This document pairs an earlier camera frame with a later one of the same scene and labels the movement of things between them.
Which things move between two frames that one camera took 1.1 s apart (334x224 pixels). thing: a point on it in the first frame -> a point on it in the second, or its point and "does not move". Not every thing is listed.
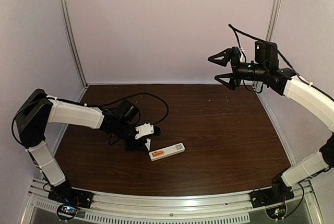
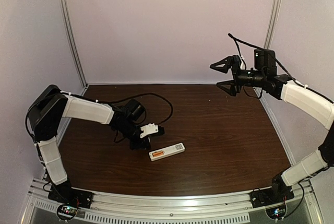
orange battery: (156, 154) does not move
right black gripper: (229, 55) -> (236, 88)
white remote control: (166, 151) does not move
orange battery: (158, 153) does not move
